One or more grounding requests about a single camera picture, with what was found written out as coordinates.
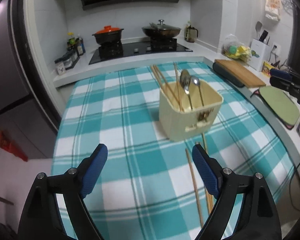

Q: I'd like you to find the black pot with orange lid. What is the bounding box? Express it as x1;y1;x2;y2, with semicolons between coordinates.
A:
92;25;125;47

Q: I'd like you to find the wooden cutting board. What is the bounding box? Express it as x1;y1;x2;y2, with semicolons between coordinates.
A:
214;59;266;88

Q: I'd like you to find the hanging printed bag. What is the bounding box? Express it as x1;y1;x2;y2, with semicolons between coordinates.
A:
264;0;282;21

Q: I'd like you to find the spice jar rack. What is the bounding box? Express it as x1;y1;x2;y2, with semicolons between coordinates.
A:
54;49;80;75

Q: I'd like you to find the wok with glass lid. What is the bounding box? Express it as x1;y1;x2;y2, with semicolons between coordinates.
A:
141;19;182;39

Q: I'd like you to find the grey refrigerator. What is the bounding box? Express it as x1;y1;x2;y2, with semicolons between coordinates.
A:
0;0;62;159

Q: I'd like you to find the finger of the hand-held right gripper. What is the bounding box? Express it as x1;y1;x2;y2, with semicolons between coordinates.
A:
269;68;294;78
269;76;299;92

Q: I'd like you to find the dark glass jug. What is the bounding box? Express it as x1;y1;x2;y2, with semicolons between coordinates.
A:
184;21;199;43

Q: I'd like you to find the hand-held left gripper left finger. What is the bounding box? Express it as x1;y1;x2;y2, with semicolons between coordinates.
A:
17;143;108;240

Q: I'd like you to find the dark sauce bottle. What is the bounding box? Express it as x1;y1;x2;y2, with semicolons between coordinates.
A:
76;37;86;56

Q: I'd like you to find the black cable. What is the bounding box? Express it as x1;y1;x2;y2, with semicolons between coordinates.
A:
289;152;300;207

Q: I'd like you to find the black gas cooktop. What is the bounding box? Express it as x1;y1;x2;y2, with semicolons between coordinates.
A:
88;42;193;65

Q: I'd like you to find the plastic bag with yellow contents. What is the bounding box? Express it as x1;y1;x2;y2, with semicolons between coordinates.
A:
224;34;253;62

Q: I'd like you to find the hanging metal rack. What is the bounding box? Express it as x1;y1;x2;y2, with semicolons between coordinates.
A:
281;0;294;13

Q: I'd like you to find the large metal spoon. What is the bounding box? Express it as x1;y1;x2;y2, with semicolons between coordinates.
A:
179;69;193;112

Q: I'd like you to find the yellow-capped bottle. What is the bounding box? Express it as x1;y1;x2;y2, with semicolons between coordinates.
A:
66;32;77;52

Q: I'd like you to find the white utensil holder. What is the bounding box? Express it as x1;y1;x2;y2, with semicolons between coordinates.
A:
250;38;270;72

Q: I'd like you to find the cream plastic utensil container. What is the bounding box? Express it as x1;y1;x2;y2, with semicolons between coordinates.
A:
159;80;224;142

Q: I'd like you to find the red box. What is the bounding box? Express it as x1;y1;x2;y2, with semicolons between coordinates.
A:
0;129;28;162

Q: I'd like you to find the small orange box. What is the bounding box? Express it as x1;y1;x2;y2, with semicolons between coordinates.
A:
262;60;275;77

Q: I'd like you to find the small metal spoon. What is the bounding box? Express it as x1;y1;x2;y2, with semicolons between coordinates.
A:
191;76;205;108

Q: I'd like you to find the grey spatula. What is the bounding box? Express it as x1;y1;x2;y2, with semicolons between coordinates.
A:
255;21;263;40

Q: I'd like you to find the black tray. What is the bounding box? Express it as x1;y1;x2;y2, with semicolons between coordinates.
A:
212;62;245;88

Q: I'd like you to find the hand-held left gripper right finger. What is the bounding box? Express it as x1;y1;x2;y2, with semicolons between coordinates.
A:
192;144;283;240

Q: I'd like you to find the green cutting mat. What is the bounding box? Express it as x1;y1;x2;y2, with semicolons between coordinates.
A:
259;85;300;130

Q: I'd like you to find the teal checked tablecloth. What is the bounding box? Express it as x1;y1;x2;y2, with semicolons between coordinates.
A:
51;61;294;240

